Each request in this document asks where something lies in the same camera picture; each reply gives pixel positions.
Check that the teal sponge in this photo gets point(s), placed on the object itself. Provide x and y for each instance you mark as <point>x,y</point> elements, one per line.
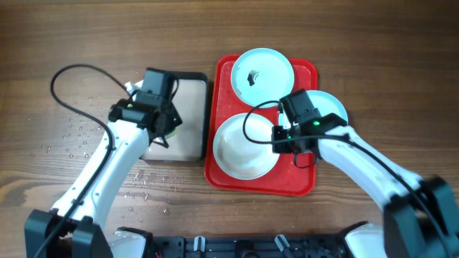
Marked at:
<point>171,134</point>

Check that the light blue plate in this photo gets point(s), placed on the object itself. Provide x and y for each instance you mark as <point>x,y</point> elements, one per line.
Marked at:
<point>260,75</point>
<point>326,103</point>

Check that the red plastic tray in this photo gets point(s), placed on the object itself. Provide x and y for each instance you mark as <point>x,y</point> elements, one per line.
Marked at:
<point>283,179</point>

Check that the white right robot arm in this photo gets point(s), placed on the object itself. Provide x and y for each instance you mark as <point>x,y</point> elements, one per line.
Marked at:
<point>420,216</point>

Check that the light blue plate top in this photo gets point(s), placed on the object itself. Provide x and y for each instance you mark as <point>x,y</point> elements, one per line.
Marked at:
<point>260,75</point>

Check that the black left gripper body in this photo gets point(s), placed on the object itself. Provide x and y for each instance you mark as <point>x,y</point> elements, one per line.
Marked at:
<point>173,121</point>

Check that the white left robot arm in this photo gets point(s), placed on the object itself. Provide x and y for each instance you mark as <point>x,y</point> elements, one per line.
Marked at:
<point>74,225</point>

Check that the white round plate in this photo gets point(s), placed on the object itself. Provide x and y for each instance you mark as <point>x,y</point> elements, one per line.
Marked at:
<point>236,155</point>

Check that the black rectangular water tray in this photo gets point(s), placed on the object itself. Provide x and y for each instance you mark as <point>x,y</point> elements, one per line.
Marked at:
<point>191,103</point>

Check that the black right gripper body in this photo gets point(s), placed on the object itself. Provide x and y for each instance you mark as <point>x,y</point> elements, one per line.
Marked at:
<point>287,147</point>

